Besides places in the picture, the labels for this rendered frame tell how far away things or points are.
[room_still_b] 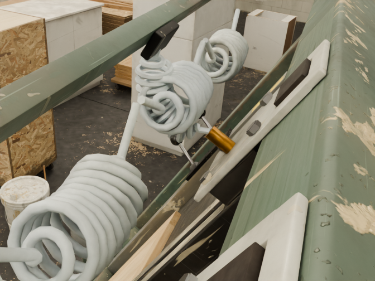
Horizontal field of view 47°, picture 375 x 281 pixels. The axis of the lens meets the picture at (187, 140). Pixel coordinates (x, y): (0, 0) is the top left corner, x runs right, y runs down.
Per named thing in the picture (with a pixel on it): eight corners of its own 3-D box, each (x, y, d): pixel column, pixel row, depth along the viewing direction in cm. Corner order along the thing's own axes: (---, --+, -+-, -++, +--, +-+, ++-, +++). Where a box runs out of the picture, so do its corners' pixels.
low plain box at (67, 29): (64, 71, 543) (58, -6, 496) (105, 83, 520) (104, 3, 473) (1, 98, 464) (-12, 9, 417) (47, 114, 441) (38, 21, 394)
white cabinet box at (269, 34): (249, 57, 649) (257, 8, 613) (287, 66, 628) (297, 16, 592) (239, 65, 613) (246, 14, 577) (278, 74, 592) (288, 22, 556)
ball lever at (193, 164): (197, 173, 126) (174, 137, 131) (205, 165, 124) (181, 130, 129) (188, 174, 123) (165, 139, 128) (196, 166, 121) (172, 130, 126)
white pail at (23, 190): (32, 211, 310) (24, 156, 287) (64, 226, 300) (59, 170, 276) (-4, 237, 285) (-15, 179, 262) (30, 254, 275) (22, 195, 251)
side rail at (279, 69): (159, 232, 178) (139, 216, 178) (362, 25, 118) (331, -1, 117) (154, 241, 173) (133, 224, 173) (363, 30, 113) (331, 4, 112)
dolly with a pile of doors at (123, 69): (137, 73, 556) (137, 51, 541) (172, 83, 537) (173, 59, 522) (109, 88, 507) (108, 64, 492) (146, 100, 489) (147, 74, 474)
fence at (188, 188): (121, 265, 157) (113, 258, 157) (299, 81, 105) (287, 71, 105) (115, 275, 153) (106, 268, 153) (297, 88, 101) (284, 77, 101)
